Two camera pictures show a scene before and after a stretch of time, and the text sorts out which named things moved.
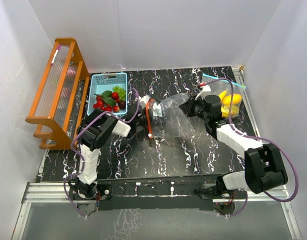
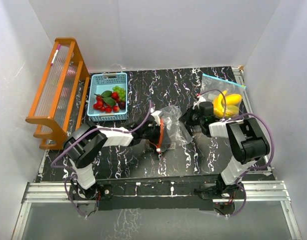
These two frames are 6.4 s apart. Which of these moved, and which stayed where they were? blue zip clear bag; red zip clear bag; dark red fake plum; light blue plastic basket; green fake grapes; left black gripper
Moved: left black gripper; red zip clear bag
Stayed: green fake grapes; light blue plastic basket; dark red fake plum; blue zip clear bag
